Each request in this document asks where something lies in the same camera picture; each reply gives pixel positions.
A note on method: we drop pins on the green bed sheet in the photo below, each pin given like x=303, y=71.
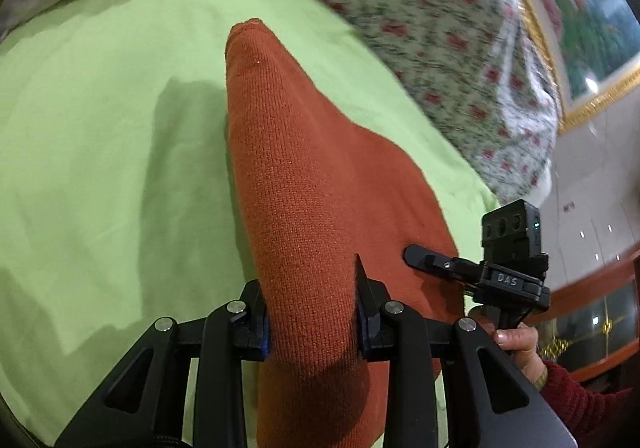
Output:
x=117, y=205

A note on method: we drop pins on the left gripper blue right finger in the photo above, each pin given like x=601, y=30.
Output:
x=375, y=342

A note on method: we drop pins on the gold framed wall picture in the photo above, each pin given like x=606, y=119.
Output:
x=592, y=48

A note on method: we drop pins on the red sleeve forearm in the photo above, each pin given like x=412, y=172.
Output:
x=595, y=420

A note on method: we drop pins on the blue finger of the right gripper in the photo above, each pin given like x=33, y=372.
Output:
x=441, y=266

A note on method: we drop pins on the orange knitted sweater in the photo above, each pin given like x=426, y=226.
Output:
x=320, y=197

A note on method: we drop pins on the person's right hand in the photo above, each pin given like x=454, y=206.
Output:
x=521, y=342

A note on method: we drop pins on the black camera box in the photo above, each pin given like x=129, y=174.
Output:
x=511, y=233

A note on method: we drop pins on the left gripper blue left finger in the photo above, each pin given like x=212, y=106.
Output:
x=253, y=336

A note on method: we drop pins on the dark wooden cabinet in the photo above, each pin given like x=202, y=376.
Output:
x=592, y=325

